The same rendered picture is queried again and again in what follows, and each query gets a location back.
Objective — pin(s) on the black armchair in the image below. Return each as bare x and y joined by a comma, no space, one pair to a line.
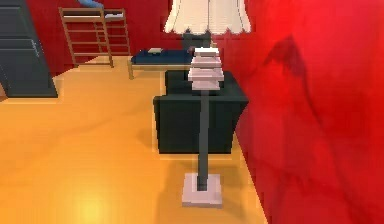
180,123

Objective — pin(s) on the grey floor lamp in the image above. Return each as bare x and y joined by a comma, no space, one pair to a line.
203,133

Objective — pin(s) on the dark blue low table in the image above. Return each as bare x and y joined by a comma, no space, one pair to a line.
160,58

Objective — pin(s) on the pale flat book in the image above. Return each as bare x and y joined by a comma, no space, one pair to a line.
155,50

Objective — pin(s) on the cream scalloped lamp shade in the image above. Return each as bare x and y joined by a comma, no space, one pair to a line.
206,16

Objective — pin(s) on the brown wooden shelf rack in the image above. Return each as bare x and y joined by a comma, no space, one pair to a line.
96,33

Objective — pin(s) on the blue object on shelf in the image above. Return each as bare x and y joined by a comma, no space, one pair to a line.
91,3

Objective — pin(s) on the dark grey cupboard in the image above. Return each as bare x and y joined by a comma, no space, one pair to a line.
23,50

